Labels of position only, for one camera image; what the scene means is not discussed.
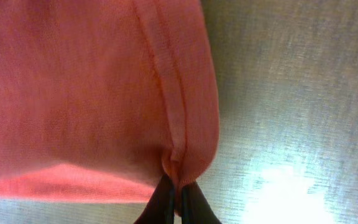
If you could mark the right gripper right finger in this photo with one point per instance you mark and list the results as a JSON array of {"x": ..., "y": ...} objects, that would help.
[{"x": 195, "y": 208}]

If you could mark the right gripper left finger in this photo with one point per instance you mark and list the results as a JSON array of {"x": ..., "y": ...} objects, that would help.
[{"x": 160, "y": 208}]

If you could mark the orange red printed t-shirt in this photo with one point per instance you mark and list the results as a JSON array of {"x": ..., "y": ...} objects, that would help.
[{"x": 100, "y": 98}]

